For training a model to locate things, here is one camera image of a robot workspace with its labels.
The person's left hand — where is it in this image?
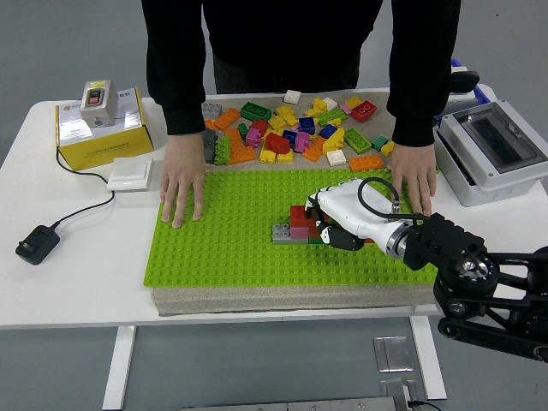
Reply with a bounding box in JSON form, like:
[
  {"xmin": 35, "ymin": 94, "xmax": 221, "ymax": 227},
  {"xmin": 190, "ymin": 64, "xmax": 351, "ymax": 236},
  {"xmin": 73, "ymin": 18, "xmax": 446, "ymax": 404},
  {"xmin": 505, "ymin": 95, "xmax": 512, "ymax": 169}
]
[{"xmin": 388, "ymin": 141, "xmax": 438, "ymax": 217}]

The orange two-by-four brick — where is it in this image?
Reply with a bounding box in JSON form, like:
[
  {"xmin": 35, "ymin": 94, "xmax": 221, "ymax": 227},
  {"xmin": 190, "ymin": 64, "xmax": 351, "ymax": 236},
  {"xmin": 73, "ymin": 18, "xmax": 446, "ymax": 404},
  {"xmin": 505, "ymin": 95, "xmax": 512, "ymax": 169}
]
[
  {"xmin": 348, "ymin": 153, "xmax": 385, "ymax": 173},
  {"xmin": 212, "ymin": 108, "xmax": 242, "ymax": 132}
]

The large yellow slope brick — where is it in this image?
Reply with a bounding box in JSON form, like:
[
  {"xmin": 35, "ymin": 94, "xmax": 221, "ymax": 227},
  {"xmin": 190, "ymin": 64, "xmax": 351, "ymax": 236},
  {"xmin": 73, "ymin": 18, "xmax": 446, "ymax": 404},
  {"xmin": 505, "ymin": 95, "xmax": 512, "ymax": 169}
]
[{"xmin": 320, "ymin": 128, "xmax": 346, "ymax": 157}]

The grey-brown foam mat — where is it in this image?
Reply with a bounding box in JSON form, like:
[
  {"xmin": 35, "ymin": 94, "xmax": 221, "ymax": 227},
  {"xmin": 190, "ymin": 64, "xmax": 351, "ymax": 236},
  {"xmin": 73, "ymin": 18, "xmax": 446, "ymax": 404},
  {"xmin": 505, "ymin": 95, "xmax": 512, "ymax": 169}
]
[{"xmin": 149, "ymin": 89, "xmax": 442, "ymax": 318}]

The grey distribution box with window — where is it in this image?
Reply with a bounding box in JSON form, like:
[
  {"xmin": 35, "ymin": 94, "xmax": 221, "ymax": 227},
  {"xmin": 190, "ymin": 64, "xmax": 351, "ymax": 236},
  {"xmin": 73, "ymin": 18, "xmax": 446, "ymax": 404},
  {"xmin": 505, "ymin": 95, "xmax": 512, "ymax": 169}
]
[{"xmin": 432, "ymin": 100, "xmax": 548, "ymax": 208}]

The dark green two-by-three brick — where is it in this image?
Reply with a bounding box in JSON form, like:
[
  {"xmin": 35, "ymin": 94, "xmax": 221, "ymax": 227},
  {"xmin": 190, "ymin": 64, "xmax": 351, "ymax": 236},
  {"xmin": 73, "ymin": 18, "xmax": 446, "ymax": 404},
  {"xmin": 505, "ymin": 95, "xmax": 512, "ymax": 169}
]
[{"xmin": 239, "ymin": 101, "xmax": 273, "ymax": 122}]

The person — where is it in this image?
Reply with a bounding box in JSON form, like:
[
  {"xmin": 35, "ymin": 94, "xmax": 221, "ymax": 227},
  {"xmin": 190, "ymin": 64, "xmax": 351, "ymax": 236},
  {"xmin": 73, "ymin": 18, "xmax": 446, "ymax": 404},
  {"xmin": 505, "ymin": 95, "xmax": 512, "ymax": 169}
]
[{"xmin": 140, "ymin": 0, "xmax": 462, "ymax": 147}]

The black adapter cord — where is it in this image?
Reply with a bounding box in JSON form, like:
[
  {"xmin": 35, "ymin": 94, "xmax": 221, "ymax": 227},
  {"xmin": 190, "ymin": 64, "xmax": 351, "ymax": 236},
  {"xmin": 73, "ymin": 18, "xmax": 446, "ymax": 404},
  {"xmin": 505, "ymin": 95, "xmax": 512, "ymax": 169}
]
[{"xmin": 49, "ymin": 146, "xmax": 116, "ymax": 231}]

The yellow cardboard box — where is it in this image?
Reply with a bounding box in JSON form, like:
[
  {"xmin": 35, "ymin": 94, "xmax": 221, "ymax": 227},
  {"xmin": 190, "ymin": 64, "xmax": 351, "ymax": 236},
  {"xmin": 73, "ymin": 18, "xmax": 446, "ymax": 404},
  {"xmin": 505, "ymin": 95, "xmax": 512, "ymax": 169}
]
[{"xmin": 54, "ymin": 87, "xmax": 155, "ymax": 170}]

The grey metal bar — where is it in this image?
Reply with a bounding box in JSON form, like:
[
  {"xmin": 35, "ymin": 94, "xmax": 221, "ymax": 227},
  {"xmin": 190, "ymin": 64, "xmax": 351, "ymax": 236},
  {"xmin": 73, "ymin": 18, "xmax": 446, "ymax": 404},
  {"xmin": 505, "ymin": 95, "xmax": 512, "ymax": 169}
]
[{"xmin": 182, "ymin": 396, "xmax": 408, "ymax": 411}]

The white table leg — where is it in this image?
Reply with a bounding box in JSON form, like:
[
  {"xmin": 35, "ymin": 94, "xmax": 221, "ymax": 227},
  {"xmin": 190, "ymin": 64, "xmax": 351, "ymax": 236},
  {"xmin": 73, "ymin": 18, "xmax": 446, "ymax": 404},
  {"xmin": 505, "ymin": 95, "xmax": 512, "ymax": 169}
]
[
  {"xmin": 101, "ymin": 325, "xmax": 138, "ymax": 411},
  {"xmin": 408, "ymin": 315, "xmax": 449, "ymax": 402}
]

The red two-by-three brick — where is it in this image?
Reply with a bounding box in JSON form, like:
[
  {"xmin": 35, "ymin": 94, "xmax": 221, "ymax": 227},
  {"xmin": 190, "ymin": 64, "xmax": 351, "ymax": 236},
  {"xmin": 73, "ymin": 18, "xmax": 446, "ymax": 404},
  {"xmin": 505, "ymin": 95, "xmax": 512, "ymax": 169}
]
[{"xmin": 351, "ymin": 100, "xmax": 379, "ymax": 124}]

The person's right hand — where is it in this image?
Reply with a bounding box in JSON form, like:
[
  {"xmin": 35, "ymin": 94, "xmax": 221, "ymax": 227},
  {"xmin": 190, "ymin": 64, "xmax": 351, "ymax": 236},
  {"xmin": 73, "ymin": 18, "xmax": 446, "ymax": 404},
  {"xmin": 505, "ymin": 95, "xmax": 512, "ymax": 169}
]
[{"xmin": 159, "ymin": 132, "xmax": 211, "ymax": 229}]

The white wall switch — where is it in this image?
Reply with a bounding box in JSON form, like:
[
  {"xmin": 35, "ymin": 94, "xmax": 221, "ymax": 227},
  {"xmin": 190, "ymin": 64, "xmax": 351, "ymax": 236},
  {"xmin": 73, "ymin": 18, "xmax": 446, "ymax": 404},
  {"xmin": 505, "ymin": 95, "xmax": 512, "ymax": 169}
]
[{"xmin": 105, "ymin": 157, "xmax": 154, "ymax": 192}]

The black power adapter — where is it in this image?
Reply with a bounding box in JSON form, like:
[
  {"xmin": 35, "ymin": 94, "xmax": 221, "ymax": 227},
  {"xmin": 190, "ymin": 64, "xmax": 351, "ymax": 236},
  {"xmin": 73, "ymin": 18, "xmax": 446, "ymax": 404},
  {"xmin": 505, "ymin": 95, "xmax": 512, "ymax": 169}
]
[{"xmin": 15, "ymin": 224, "xmax": 61, "ymax": 266}]

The robot right hand white shell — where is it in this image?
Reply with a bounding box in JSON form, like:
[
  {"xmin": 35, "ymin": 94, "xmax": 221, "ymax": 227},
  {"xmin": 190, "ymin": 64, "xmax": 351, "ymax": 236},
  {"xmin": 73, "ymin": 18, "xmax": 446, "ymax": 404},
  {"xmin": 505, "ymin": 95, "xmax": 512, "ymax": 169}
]
[{"xmin": 303, "ymin": 178, "xmax": 410, "ymax": 253}]

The grey push-button switch box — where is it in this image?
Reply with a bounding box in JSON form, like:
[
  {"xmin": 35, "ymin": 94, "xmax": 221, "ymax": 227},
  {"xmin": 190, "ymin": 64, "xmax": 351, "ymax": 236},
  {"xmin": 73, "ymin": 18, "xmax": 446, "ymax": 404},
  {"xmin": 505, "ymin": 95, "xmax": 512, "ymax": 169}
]
[{"xmin": 80, "ymin": 80, "xmax": 119, "ymax": 128}]

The red slope brick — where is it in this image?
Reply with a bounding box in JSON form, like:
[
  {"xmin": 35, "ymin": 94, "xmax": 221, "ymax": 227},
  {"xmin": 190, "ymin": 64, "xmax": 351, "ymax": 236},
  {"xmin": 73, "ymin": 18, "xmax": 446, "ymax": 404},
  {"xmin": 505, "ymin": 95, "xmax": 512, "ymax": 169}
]
[{"xmin": 264, "ymin": 132, "xmax": 292, "ymax": 156}]

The green studded baseplate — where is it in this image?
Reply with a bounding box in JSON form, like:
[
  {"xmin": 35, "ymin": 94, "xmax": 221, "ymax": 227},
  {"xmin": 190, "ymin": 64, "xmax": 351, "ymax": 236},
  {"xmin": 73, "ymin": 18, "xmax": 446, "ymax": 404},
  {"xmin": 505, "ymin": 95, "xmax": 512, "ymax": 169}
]
[{"xmin": 142, "ymin": 169, "xmax": 440, "ymax": 289}]

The lime green long brick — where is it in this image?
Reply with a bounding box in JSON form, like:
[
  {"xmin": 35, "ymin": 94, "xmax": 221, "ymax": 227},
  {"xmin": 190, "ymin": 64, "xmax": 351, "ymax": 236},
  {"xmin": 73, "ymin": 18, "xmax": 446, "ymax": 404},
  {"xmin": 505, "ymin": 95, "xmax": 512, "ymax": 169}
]
[
  {"xmin": 213, "ymin": 135, "xmax": 232, "ymax": 167},
  {"xmin": 316, "ymin": 108, "xmax": 348, "ymax": 128}
]

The black plug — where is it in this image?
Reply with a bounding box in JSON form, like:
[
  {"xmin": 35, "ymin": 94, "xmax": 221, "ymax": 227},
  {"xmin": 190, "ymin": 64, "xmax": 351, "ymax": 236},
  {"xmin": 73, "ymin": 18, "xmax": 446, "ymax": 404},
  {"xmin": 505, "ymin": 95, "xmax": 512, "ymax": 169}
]
[{"xmin": 451, "ymin": 70, "xmax": 480, "ymax": 93}]

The white socket plate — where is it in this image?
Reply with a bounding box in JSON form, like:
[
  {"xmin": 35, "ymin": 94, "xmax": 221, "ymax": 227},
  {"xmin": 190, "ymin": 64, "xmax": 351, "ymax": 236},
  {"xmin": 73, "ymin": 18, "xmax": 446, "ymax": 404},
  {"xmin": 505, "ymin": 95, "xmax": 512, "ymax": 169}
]
[{"xmin": 448, "ymin": 88, "xmax": 480, "ymax": 104}]

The large orange plate brick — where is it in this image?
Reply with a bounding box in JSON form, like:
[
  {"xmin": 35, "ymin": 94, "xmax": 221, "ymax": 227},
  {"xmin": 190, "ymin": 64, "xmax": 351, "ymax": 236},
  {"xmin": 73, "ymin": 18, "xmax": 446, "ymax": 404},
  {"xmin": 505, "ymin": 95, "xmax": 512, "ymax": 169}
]
[{"xmin": 223, "ymin": 128, "xmax": 258, "ymax": 167}]

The blue plastic bin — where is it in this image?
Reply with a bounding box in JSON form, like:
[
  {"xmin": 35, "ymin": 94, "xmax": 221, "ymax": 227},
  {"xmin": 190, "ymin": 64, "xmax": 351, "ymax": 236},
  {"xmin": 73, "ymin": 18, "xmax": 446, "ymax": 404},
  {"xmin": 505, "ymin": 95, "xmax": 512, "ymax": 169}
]
[{"xmin": 450, "ymin": 58, "xmax": 492, "ymax": 104}]

